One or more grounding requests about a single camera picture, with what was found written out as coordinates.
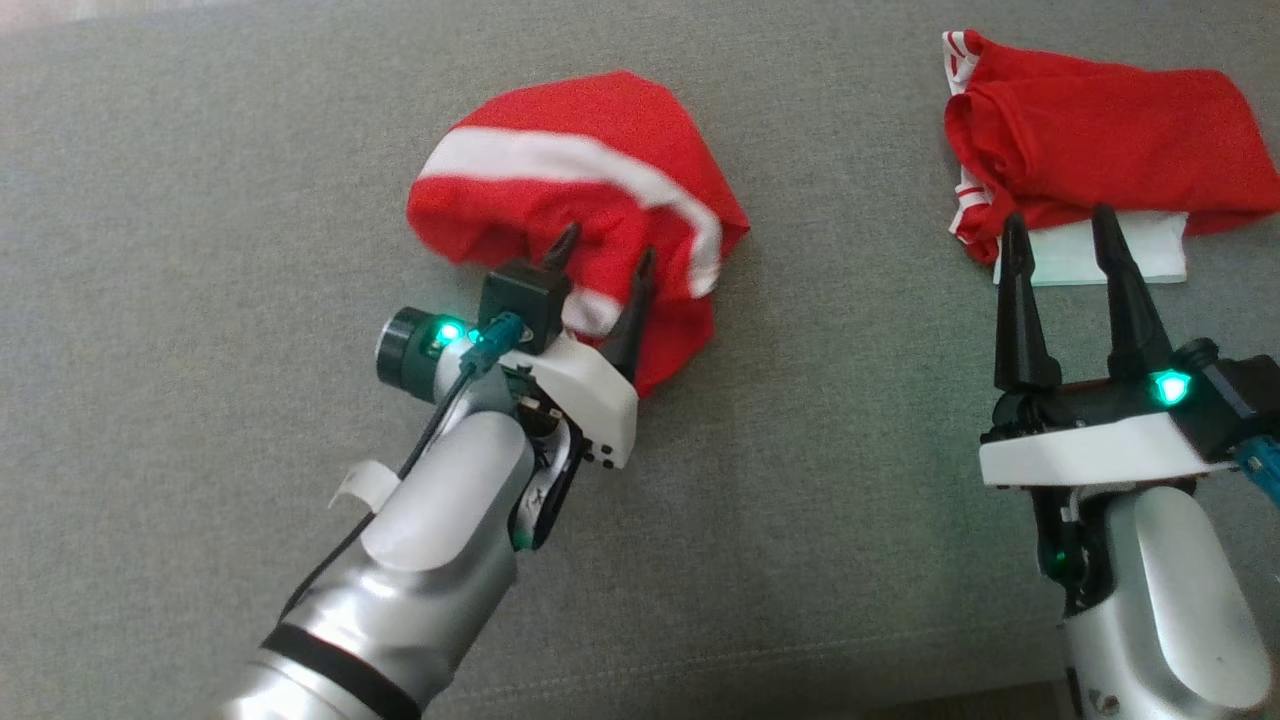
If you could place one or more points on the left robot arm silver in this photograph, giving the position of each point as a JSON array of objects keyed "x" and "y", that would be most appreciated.
[{"x": 430, "y": 560}]

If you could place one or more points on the grey sofa seat cushion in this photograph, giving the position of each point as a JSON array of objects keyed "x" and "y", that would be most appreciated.
[{"x": 800, "y": 500}]

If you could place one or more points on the red jersey white sleeves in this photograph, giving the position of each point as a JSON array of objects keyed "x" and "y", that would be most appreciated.
[{"x": 1100, "y": 130}]

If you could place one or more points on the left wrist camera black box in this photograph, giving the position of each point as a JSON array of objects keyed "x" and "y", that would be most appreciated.
[{"x": 522, "y": 305}]

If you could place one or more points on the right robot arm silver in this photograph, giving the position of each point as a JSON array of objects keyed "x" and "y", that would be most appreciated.
[{"x": 1170, "y": 600}]

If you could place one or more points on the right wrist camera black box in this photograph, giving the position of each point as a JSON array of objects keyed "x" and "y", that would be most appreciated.
[{"x": 1245, "y": 400}]

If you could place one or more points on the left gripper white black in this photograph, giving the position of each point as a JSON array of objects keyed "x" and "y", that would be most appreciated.
[{"x": 590, "y": 400}]

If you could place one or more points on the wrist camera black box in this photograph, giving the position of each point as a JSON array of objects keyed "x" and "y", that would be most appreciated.
[
  {"x": 522, "y": 305},
  {"x": 1245, "y": 400}
]

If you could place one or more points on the red shorts white waistband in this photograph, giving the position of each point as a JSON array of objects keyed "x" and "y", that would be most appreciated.
[{"x": 600, "y": 110}]

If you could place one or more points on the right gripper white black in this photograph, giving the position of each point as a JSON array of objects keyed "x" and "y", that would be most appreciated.
[{"x": 1080, "y": 450}]

